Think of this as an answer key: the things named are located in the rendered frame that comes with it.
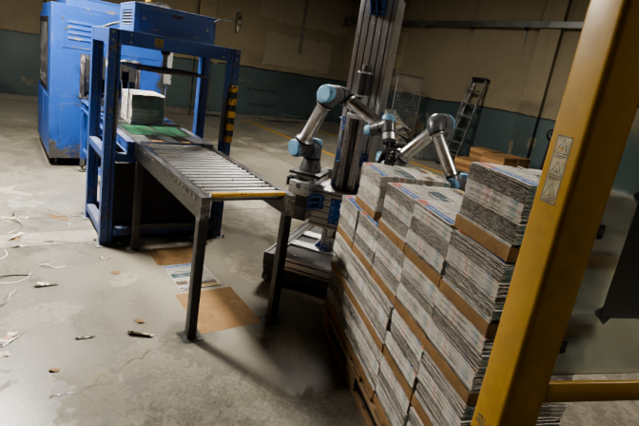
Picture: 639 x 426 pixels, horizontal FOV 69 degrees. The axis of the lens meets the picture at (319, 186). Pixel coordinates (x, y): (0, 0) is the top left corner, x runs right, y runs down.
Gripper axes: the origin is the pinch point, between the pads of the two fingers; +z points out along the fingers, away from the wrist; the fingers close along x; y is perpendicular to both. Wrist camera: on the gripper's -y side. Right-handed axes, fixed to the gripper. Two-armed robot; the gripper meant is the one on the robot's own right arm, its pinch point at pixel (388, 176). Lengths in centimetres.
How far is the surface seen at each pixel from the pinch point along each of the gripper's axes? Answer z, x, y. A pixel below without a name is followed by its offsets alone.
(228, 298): 66, -74, -84
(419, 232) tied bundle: 42, -19, 68
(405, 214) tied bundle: 33, -19, 56
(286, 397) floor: 112, -52, -4
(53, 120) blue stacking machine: -120, -252, -309
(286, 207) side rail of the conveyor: 17, -51, -23
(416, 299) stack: 66, -19, 64
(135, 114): -86, -154, -176
